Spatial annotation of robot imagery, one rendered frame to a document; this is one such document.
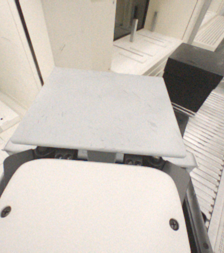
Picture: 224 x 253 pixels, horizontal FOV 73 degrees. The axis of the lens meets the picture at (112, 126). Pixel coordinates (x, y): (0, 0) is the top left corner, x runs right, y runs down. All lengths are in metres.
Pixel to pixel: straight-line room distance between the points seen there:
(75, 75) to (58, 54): 0.21
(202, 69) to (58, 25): 0.73
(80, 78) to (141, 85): 0.06
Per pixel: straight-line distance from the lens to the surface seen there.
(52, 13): 0.35
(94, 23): 0.51
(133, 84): 0.16
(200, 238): 0.21
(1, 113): 0.74
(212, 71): 0.92
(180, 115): 0.81
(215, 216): 0.74
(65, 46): 0.38
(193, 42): 1.90
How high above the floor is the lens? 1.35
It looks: 49 degrees down
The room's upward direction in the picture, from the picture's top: 7 degrees clockwise
